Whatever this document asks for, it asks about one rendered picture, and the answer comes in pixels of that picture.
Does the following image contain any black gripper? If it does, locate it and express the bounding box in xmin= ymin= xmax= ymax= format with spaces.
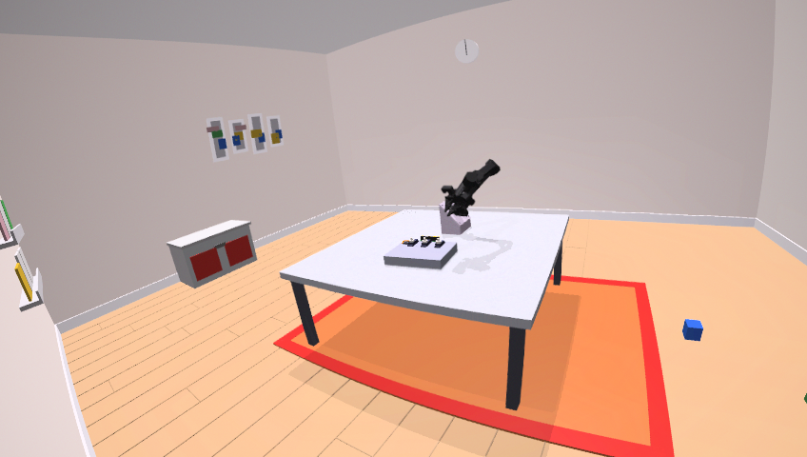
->
xmin=442 ymin=186 xmax=469 ymax=216

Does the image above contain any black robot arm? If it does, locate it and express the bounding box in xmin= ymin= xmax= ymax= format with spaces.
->
xmin=457 ymin=159 xmax=501 ymax=208

